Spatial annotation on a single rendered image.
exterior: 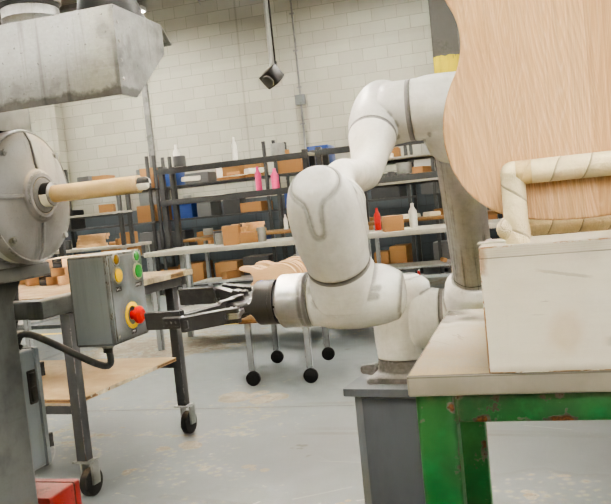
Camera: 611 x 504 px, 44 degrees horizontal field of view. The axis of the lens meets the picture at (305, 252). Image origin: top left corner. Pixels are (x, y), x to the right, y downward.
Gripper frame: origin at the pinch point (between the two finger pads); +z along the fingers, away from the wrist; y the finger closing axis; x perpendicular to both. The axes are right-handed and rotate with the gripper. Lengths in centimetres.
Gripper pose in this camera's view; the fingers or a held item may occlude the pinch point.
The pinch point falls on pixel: (169, 308)
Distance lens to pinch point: 135.7
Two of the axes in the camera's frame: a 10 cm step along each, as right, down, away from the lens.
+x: -1.4, -9.7, -2.1
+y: 2.6, -2.4, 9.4
